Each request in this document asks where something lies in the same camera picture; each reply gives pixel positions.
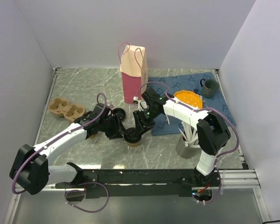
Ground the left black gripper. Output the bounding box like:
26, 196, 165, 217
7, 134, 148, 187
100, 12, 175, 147
99, 113, 128, 140

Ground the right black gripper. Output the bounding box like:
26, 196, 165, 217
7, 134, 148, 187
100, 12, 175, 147
133, 108, 161, 136

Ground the black plastic cup lid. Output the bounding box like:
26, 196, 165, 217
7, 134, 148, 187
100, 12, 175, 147
112, 108, 126, 120
124, 127, 141, 144

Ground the brown paper coffee cup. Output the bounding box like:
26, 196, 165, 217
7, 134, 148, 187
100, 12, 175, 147
127, 140, 140, 147
88, 134, 98, 139

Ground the pink cream paper gift bag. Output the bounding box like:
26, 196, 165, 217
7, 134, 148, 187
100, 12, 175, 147
118, 42, 148, 104

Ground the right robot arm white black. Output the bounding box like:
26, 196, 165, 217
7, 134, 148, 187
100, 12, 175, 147
124, 88, 231, 186

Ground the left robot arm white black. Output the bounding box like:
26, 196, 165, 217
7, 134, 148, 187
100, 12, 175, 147
9, 103, 126, 195

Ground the blue lettered cloth placemat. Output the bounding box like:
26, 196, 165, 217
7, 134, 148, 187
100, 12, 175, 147
147, 72, 236, 136

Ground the grey cylindrical straw holder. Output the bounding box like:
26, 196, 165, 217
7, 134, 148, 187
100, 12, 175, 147
175, 136, 201, 159

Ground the brown pulp cup carrier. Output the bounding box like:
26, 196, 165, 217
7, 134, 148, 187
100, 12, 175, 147
48, 97, 86, 122

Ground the orange dotted plate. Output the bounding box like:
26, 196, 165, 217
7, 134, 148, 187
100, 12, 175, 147
174, 90, 203, 109

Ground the dark green mug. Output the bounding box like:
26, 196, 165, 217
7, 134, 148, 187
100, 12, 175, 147
200, 78, 220, 98

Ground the black mounting base rail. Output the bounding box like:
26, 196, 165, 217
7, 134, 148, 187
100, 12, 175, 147
55, 165, 220, 199

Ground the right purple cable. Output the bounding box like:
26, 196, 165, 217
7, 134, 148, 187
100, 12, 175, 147
135, 81, 240, 161

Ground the purple cable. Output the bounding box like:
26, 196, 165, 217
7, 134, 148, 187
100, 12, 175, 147
135, 81, 240, 161
12, 92, 107, 194

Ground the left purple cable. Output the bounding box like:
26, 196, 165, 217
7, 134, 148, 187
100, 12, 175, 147
12, 92, 107, 194

